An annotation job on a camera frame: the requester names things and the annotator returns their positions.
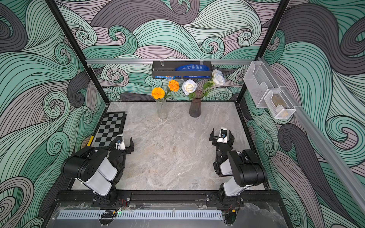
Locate white rose flower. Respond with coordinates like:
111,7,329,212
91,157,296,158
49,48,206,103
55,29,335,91
182,79,197,100
203,69,225,97

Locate orange marigold flower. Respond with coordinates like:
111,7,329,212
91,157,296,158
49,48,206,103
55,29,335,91
164,80,180,100
151,87,165,102

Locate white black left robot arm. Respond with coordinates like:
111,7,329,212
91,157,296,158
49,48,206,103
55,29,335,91
61,135,135,206

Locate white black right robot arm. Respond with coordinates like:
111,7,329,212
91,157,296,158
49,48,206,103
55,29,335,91
209,128,267,206

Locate black white chessboard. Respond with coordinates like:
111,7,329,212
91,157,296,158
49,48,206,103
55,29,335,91
91,112,126,147

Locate yellow marker pen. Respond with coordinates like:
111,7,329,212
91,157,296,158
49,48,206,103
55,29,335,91
87,136,94,146

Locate purple glass vase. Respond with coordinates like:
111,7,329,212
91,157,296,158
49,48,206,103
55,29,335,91
189,90,203,118

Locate clear glass vase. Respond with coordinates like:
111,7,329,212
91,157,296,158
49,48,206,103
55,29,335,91
156,98,168,119

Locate blue package in basket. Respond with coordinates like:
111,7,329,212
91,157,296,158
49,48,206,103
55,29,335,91
175,64,210,72

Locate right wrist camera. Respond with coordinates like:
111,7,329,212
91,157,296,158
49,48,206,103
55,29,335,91
217,127,228,143

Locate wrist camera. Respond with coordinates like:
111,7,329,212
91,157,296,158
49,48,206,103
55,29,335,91
217,127,228,143
115,135,126,150

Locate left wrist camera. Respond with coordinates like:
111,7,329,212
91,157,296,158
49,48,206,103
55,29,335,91
115,135,126,150

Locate small clear wall bin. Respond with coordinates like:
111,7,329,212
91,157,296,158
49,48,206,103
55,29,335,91
264,89,296,120

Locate clear mesh wall bin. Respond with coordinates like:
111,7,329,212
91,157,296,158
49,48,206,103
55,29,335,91
244,61,279,108

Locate black wall shelf basket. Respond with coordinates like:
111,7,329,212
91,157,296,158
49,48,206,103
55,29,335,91
151,61,213,79

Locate aluminium wall rail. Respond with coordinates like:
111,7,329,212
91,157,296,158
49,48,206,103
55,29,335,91
85,58,257,66

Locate white perforated front rail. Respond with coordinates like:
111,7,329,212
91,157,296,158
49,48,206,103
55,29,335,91
56,210,223,220

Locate black frame post right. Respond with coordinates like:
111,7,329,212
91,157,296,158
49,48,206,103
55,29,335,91
236,0,291,103

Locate black frame post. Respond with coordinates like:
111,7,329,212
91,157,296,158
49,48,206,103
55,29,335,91
236,0,291,103
45,0,110,105

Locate black frame post left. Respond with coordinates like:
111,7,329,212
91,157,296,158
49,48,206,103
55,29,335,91
45,0,110,105

